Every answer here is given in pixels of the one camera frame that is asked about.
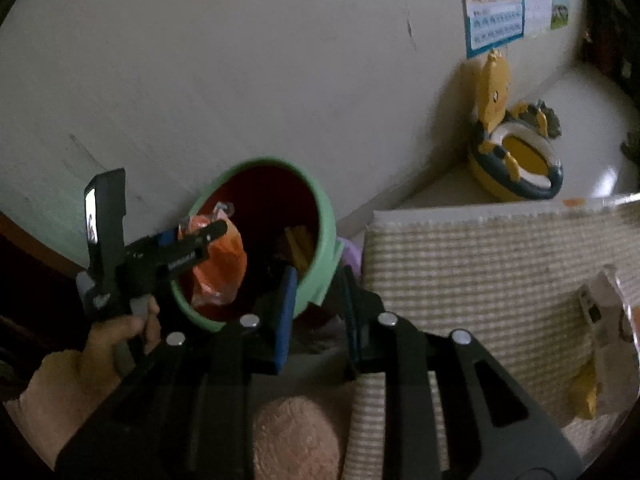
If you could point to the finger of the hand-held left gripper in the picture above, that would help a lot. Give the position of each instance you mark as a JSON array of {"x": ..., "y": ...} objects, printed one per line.
[
  {"x": 195, "y": 250},
  {"x": 167, "y": 238}
]

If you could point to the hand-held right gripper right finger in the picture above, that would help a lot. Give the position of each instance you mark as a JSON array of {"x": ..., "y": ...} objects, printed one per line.
[{"x": 352, "y": 325}]

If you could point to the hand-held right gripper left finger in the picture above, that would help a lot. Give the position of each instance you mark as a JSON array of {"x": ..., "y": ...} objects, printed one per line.
[{"x": 286, "y": 315}]

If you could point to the orange plastic bag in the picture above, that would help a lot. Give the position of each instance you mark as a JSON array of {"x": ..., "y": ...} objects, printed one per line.
[{"x": 225, "y": 260}]

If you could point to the yellow packet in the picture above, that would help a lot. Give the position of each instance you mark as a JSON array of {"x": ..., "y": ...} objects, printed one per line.
[{"x": 300, "y": 247}]

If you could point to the red bin with green rim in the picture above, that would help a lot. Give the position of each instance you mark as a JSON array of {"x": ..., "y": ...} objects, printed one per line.
[{"x": 270, "y": 195}]

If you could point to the person's left forearm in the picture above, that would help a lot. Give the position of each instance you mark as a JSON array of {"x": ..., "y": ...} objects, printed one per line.
[{"x": 50, "y": 400}]

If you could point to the person's left hand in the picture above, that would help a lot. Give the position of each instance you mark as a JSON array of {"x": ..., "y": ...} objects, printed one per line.
[{"x": 115, "y": 340}]

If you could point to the purple plastic item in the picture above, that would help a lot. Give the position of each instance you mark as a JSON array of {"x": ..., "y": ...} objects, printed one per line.
[{"x": 350, "y": 257}]

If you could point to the person's pink fleece leg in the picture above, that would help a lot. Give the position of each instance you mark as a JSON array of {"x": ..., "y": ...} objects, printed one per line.
[{"x": 300, "y": 435}]

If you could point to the striped mattress pad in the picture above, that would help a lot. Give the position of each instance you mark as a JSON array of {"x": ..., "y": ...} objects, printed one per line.
[{"x": 475, "y": 285}]

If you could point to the small yellow wrapper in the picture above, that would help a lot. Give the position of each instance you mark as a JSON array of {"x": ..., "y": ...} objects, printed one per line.
[{"x": 586, "y": 392}]

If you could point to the torn white carton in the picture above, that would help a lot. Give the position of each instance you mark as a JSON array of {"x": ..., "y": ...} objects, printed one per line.
[{"x": 610, "y": 350}]

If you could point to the yellow potty chair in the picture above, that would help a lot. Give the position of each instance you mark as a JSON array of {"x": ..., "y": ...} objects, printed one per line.
[{"x": 492, "y": 85}]

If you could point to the toy dinosaur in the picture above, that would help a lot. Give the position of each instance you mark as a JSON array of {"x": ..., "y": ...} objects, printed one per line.
[{"x": 547, "y": 117}]

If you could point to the dark shelf unit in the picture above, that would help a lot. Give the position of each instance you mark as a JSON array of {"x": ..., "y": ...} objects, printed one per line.
[{"x": 612, "y": 20}]

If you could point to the blue wall chart poster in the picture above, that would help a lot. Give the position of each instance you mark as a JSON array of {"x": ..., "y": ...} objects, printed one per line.
[{"x": 492, "y": 5}]

